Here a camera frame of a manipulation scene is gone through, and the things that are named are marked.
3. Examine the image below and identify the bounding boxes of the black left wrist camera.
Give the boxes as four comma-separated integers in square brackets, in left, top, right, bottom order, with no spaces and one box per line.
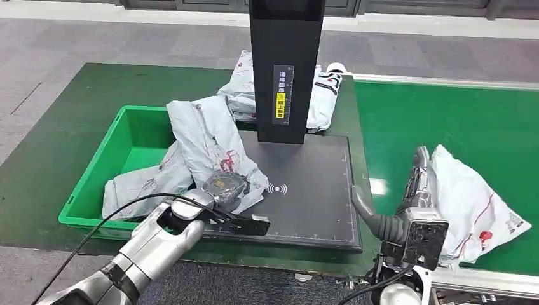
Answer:
[198,210,271,238]

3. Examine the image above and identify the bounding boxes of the column label with yellow sticker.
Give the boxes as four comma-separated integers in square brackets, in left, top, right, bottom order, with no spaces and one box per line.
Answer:
[271,64,296,126]

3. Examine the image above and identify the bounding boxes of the dark green table mat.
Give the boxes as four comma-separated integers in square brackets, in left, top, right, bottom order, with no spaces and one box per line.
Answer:
[0,62,382,278]

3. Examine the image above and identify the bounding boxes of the green plastic crate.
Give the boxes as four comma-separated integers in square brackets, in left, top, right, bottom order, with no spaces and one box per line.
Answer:
[58,105,214,241]

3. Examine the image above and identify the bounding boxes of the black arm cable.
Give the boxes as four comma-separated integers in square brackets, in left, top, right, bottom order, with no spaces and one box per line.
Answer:
[336,264,416,305]
[31,193,236,305]

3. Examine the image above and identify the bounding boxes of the black scanner base plate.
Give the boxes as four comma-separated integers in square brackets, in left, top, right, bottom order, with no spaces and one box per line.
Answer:
[201,130,363,252]

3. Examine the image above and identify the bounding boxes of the grey parcel bag red print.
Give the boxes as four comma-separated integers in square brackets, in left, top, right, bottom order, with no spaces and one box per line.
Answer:
[166,95,270,215]

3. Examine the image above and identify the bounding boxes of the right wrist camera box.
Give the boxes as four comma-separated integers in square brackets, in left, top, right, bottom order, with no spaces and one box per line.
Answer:
[381,207,450,273]

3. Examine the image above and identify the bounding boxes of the grey parcel bag small logo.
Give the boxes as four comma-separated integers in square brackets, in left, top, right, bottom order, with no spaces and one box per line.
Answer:
[217,50,259,124]

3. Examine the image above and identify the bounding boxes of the white parcel bag red lines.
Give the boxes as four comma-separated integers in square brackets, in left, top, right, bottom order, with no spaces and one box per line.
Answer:
[427,144,533,267]

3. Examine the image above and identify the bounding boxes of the pale grey parcel bag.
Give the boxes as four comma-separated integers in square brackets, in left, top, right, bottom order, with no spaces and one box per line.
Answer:
[102,140,195,222]

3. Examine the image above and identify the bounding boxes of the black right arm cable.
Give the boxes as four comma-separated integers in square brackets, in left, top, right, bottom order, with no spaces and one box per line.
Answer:
[336,264,416,305]

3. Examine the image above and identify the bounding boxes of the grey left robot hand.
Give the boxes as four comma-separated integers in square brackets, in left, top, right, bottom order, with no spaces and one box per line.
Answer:
[201,170,252,208]

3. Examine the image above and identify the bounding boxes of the black scanner column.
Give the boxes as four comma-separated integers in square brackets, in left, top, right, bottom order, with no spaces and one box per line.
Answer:
[248,0,327,146]

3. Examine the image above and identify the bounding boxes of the aluminium conveyor rail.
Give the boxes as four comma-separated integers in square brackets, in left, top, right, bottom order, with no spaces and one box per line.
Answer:
[347,72,539,92]
[429,267,539,301]

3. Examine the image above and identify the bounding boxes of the green conveyor belt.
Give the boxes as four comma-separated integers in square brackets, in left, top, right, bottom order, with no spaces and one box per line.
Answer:
[353,79,539,278]

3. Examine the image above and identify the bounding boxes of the white parcel bag black print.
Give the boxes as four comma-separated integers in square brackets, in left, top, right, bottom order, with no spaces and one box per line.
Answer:
[306,62,349,134]

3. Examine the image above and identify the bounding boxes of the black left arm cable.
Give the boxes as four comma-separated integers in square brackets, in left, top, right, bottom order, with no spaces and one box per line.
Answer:
[31,193,236,305]

